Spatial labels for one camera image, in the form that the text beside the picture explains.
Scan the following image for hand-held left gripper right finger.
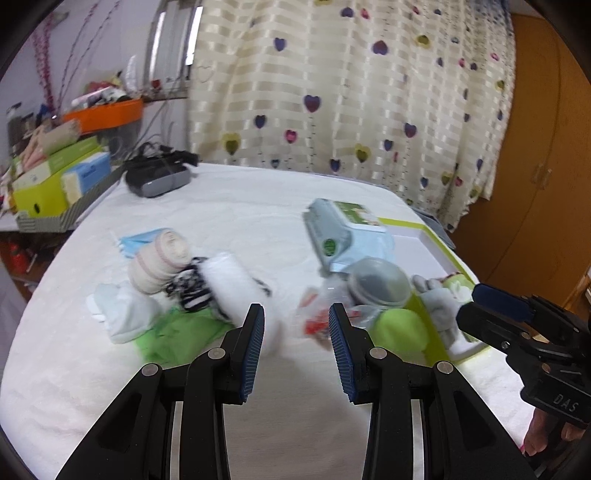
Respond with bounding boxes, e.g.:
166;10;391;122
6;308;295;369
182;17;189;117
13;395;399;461
328;302;539;480

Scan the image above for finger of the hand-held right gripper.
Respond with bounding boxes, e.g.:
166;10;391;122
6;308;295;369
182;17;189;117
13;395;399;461
471;283;533;325
455;301;514;354

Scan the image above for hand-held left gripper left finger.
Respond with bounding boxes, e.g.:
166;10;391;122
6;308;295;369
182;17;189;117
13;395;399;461
55;302;266;480

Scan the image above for white fluffy roll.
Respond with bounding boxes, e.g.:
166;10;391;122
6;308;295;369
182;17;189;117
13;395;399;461
202;251;283;357

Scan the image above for green cloth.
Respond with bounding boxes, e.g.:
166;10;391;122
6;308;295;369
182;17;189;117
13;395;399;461
141;307;237;365

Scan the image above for zebra striped cloth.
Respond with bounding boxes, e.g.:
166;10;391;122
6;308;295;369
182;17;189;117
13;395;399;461
165;257;274;320

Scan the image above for green rimmed white box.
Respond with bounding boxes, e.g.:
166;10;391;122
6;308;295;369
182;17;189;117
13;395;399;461
369;215;494;366

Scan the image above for white socks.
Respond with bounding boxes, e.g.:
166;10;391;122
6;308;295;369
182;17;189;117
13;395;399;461
87;282;163;345

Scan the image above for person's right hand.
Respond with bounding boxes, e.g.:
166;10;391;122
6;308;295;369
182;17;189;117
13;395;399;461
519;406;586;459

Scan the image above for grey plush sock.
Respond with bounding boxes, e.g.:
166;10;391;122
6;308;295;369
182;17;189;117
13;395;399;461
410;274;477;352

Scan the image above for green white plush toy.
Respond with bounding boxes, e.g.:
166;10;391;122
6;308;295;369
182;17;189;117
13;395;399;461
442;272;477;302

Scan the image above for green round lid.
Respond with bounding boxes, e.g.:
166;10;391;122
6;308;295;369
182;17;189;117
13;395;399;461
372;308;431;361

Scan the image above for clear jar with grey lid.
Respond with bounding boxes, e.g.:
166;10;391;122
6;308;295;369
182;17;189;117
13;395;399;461
345;257;413;320

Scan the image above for grey cloth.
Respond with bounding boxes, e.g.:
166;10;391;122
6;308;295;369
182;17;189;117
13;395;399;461
416;208;459;251

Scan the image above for wet wipes packet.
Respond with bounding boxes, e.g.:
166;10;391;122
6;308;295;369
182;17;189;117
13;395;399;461
302;198;396;278

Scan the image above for beige bandage roll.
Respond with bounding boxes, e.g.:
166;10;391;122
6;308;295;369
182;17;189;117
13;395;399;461
128;231;193;294

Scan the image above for wooden wardrobe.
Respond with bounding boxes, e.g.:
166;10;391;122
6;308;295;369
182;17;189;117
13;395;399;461
443;14;591;297

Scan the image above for blue face mask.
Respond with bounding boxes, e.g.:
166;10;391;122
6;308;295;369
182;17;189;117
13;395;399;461
117;228;163;260

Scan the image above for black grey device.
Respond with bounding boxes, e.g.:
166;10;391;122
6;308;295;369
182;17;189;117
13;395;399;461
125;159;193;199

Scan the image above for grey striped tray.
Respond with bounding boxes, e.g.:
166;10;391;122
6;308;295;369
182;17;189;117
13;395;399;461
17;170;126;234

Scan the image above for blue white tissue box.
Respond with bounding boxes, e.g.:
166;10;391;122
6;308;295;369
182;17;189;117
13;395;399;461
60;152;113;206

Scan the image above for heart print curtain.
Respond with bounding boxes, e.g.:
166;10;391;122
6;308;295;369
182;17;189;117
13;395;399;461
185;0;519;232

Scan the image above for lime green cardboard box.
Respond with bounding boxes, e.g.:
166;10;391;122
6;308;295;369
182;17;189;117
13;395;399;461
11;137;107;219

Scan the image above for orange tray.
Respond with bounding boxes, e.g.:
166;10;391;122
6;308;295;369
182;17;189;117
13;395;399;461
62;98;144;136

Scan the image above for pink flower branches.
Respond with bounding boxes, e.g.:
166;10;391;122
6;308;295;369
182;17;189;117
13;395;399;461
31;13;94;117

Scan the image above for black cables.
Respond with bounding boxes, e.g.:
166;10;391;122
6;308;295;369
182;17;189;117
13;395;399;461
131;142;201;169

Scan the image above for window frame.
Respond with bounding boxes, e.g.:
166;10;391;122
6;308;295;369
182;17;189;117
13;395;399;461
143;0;205;99

